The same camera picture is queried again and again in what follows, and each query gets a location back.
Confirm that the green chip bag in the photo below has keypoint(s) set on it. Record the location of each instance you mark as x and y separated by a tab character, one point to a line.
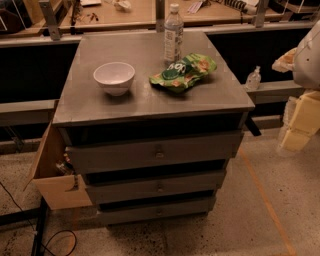
183	74

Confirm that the clear plastic water bottle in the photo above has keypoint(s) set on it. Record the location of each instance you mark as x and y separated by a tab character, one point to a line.
173	34

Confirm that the grey drawer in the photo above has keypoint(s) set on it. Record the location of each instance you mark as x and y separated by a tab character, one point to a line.
151	153
162	210
157	186

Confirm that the top grey drawer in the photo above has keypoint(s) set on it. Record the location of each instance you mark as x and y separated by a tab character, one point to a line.
151	153

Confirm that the small clear sanitizer bottle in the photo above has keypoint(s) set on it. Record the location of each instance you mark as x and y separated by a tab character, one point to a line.
253	79

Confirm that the open cardboard box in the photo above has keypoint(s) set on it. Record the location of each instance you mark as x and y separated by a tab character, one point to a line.
60	190

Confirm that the grey drawer cabinet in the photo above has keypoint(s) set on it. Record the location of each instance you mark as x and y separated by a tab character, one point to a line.
86	115

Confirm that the white ceramic bowl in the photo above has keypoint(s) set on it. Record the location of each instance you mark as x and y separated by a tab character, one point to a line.
115	78

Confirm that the middle grey drawer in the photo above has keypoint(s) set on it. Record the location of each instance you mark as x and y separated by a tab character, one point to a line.
157	186

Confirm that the black metal stand leg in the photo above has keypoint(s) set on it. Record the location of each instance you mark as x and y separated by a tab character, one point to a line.
40	215

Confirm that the crumpled white paper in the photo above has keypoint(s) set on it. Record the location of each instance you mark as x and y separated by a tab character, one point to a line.
122	5

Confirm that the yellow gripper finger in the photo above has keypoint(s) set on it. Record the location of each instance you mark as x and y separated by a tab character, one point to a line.
301	121

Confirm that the bottom grey drawer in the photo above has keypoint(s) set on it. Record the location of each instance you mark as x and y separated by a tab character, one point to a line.
162	210

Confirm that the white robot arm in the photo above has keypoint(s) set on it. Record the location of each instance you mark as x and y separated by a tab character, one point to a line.
306	61

